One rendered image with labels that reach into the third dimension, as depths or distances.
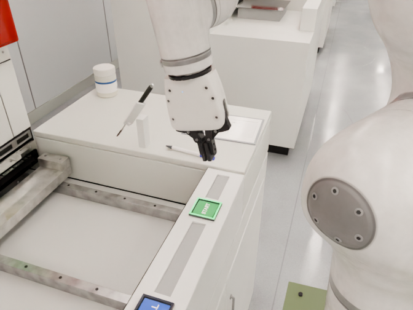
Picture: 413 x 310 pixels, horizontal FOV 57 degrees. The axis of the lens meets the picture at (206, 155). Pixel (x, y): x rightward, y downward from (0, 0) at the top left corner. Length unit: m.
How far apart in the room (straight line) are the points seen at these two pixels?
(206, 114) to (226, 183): 0.27
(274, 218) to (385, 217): 1.93
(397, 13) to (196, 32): 0.34
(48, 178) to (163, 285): 0.55
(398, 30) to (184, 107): 0.39
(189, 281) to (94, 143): 0.52
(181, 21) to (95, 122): 0.63
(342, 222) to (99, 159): 0.84
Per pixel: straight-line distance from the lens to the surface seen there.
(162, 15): 0.60
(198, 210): 0.80
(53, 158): 1.14
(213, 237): 0.75
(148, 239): 0.95
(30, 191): 1.08
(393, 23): 0.36
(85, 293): 0.86
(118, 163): 1.05
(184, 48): 0.60
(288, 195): 2.41
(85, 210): 1.07
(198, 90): 0.63
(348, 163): 0.32
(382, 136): 0.33
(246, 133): 1.06
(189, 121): 0.66
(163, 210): 0.98
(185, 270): 0.70
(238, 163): 0.94
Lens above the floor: 1.50
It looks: 33 degrees down
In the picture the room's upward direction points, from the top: straight up
